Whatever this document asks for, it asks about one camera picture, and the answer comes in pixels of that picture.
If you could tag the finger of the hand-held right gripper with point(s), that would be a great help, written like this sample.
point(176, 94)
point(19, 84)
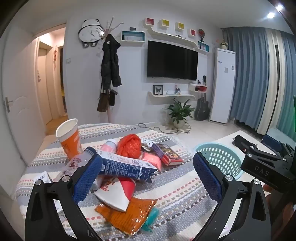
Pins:
point(244, 142)
point(272, 141)

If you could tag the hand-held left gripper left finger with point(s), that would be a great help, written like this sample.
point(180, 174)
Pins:
point(89, 176)

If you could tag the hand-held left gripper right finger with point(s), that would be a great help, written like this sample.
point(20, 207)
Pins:
point(208, 178)

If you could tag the clear bottle with blue cap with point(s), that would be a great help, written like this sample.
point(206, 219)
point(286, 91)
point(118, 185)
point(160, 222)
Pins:
point(74, 164)

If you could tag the teal plastic basket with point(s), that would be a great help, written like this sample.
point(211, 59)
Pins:
point(222, 157)

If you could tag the red and white paper cup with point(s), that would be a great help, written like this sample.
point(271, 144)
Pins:
point(120, 192)

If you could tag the pink plastic bottle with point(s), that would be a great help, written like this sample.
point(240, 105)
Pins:
point(109, 146)

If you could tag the orange paper cup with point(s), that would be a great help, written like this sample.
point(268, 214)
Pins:
point(71, 143)

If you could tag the blue milk carton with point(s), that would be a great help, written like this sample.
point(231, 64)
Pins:
point(124, 166)

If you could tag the purple box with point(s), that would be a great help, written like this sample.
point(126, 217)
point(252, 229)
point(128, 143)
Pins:
point(166, 153)

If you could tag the orange plastic bag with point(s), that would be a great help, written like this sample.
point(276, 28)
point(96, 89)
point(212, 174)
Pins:
point(129, 144)

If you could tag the orange snack packet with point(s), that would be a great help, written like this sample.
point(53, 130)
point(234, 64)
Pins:
point(129, 215)

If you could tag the pink packet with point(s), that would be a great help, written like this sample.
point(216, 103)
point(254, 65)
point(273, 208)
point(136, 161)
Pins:
point(151, 160)

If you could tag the teal wrapper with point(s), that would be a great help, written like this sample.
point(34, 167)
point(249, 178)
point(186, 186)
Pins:
point(151, 219)

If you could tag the person's right hand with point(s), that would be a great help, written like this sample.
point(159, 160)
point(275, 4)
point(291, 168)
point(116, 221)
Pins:
point(277, 206)

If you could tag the white paper leaflet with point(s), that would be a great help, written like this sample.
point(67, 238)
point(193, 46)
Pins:
point(45, 177)

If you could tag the black guitar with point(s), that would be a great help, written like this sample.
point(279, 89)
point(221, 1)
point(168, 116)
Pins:
point(202, 110)

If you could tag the pale coat rack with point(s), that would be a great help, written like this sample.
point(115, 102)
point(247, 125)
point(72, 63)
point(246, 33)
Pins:
point(110, 113)

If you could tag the blue striped curtain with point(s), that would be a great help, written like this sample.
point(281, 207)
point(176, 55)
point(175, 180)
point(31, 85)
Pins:
point(249, 76)

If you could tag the polka dot wrapper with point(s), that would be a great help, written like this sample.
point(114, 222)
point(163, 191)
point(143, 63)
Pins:
point(146, 142)

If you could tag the green potted plant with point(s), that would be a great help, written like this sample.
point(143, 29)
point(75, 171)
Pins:
point(179, 111)

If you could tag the white and red box shelf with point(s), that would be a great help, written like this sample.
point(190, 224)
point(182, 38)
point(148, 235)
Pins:
point(196, 87)

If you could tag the black ukulele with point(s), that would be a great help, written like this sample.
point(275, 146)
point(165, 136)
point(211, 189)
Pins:
point(204, 80)

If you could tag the brown bag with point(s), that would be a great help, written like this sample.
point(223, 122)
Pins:
point(103, 103)

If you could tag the black bag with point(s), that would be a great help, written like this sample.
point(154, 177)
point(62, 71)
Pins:
point(113, 98)

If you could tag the small flower ornament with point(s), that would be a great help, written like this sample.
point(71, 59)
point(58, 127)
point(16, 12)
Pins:
point(177, 89)

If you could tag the low curved white shelf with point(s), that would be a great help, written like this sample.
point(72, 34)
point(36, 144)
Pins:
point(168, 96)

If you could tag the small flower pot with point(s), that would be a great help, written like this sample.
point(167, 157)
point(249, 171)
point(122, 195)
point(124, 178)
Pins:
point(223, 44)

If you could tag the framed butterfly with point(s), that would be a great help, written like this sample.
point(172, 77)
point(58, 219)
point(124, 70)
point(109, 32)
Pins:
point(158, 90)

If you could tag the white door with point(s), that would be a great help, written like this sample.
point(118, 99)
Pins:
point(23, 92)

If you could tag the black television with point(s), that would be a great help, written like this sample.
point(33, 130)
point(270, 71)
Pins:
point(172, 59)

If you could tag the black coat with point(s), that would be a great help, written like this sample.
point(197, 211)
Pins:
point(111, 62)

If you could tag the hand fan on stand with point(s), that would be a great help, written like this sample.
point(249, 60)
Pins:
point(202, 33)

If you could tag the red hanging decoration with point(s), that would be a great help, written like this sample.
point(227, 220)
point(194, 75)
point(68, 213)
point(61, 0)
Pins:
point(55, 55)

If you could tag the ceiling light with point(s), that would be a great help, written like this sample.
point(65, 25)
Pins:
point(271, 15)

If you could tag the long curved white shelf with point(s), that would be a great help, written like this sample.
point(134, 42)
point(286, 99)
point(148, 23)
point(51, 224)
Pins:
point(171, 36)

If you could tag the small teal wall box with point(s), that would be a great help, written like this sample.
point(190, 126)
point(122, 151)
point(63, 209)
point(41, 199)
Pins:
point(204, 47)

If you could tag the white light switch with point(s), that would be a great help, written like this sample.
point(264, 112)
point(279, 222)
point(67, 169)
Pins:
point(68, 61)

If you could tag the red wall cube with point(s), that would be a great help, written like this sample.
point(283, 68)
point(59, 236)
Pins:
point(192, 32)

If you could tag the yellow wall cube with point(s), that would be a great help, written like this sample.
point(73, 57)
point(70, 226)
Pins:
point(180, 26)
point(164, 23)

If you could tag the panda wall clock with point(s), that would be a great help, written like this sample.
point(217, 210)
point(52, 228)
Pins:
point(89, 32)

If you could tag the teal wall box shelf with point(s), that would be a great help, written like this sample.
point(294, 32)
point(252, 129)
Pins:
point(133, 36)

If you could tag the pink wall cube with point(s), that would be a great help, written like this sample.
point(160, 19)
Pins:
point(149, 21)

